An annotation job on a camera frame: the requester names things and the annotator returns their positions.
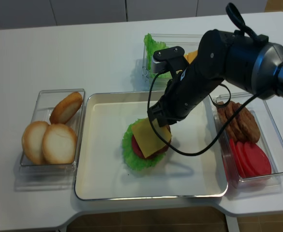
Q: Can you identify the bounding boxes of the green lettuce leaf in box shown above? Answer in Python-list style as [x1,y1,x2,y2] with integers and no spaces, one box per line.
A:
[144,33,168,78]

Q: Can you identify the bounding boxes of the clear box with buns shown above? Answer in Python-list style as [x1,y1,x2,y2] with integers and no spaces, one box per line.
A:
[15,89,86,191]

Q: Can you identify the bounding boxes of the red tomato slice middle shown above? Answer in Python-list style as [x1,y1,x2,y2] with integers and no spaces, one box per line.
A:
[236,141,255,178]

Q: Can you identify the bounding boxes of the bun half left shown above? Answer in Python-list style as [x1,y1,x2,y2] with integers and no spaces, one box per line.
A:
[22,121,49,165]

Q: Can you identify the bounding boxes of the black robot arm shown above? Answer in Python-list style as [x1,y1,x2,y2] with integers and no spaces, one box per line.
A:
[148,29,283,126]

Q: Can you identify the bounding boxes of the brown meat patty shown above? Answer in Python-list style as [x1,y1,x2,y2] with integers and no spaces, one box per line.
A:
[217,107,237,142]
[225,101,247,143]
[236,107,261,143]

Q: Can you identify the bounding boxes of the brown meat patty front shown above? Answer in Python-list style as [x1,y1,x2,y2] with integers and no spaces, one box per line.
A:
[236,107,261,143]

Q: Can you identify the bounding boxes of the green lettuce leaf on tray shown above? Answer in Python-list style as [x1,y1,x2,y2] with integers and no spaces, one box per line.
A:
[122,119,166,171]

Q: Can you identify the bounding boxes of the black cable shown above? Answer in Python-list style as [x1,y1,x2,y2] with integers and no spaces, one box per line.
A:
[147,2,283,157]

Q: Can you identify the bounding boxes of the bun half front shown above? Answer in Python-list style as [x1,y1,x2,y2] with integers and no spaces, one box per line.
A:
[42,124,77,164]

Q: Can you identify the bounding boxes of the red tomato slice front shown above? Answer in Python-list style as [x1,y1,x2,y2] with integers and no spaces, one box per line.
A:
[243,142,272,176]

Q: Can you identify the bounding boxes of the brown patty on burger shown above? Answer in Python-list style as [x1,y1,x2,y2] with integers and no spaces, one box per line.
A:
[143,125,171,160]

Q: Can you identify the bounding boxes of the yellow cheese slice stack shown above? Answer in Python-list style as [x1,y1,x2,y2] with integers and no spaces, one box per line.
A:
[184,50,198,64]

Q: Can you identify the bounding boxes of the bun half back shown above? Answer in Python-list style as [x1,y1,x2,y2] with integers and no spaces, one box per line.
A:
[49,92,83,124]

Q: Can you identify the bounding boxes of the bun half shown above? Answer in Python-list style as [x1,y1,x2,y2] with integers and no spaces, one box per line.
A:
[22,121,49,165]
[49,92,83,124]
[42,124,77,164]

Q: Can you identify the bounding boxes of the red tomato slice on burger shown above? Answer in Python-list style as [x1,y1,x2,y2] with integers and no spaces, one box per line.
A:
[131,135,146,160]

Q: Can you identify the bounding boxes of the brown meat patty back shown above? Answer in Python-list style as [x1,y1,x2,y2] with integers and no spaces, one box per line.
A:
[217,107,237,142]

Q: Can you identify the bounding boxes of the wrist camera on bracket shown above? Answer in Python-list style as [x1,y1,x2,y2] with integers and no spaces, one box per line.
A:
[151,46,189,79]

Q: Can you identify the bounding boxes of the clear box with patties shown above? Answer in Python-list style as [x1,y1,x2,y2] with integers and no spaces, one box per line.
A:
[219,99,283,192]

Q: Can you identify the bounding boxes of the brown meat patty middle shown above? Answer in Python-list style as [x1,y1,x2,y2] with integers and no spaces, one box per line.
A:
[225,101,247,143]

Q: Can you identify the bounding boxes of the clear box with lettuce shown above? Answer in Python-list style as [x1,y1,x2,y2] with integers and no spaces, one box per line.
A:
[142,33,212,90]

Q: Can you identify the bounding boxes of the red tomato slice back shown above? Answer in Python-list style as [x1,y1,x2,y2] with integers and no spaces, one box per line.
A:
[229,139,245,178]

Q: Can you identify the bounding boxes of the white metal tray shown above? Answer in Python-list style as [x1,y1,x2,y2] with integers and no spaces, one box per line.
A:
[74,91,228,201]

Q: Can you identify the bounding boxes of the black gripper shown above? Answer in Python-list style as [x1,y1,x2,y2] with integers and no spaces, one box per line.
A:
[148,54,224,128]

